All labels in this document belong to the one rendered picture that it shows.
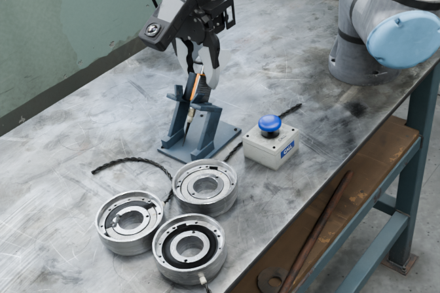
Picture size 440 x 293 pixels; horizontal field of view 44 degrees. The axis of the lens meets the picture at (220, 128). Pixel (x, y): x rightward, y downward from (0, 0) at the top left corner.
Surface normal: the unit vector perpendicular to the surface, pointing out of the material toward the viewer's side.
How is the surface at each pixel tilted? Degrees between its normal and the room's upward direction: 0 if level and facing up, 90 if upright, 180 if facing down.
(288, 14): 0
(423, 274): 0
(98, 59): 90
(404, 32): 97
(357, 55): 72
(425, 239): 0
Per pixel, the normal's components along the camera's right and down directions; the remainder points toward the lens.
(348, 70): -0.61, 0.28
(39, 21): 0.76, 0.34
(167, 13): -0.36, -0.42
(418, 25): 0.08, 0.70
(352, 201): -0.11, -0.78
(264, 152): -0.64, 0.52
